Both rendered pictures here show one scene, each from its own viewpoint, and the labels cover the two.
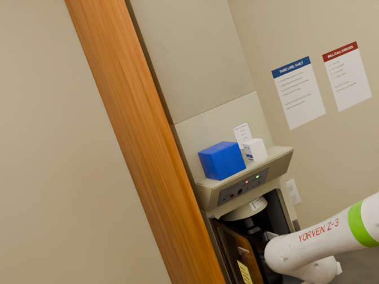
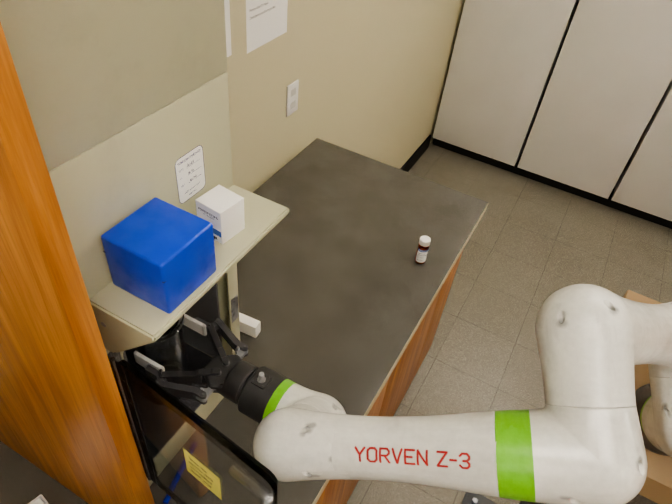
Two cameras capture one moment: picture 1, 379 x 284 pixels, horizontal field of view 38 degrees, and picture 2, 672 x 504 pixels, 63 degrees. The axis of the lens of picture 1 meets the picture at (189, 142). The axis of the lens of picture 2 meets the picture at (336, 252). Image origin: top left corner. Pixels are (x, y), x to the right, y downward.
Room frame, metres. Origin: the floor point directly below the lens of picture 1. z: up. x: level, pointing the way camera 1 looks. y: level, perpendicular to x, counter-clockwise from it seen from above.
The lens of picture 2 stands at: (1.15, 0.11, 2.08)
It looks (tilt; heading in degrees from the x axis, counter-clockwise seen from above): 43 degrees down; 316
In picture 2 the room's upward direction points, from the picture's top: 7 degrees clockwise
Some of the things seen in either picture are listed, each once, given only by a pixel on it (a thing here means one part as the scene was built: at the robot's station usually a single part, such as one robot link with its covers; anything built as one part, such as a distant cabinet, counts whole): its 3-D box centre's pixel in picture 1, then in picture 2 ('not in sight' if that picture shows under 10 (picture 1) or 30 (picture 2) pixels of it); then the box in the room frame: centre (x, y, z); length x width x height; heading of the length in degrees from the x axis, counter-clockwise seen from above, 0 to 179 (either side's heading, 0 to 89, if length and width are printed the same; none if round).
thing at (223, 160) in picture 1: (221, 160); (162, 254); (1.69, -0.08, 1.56); 0.10 x 0.10 x 0.09; 22
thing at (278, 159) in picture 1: (249, 178); (202, 272); (1.71, -0.14, 1.46); 0.32 x 0.11 x 0.10; 112
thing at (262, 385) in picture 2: not in sight; (262, 393); (1.62, -0.19, 1.20); 0.09 x 0.06 x 0.12; 112
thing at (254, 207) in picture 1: (241, 203); not in sight; (1.87, -0.10, 1.34); 0.18 x 0.18 x 0.05
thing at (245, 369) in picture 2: not in sight; (229, 376); (1.69, -0.16, 1.19); 0.09 x 0.08 x 0.07; 22
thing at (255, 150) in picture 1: (255, 150); (220, 214); (1.73, -0.19, 1.54); 0.05 x 0.05 x 0.06; 16
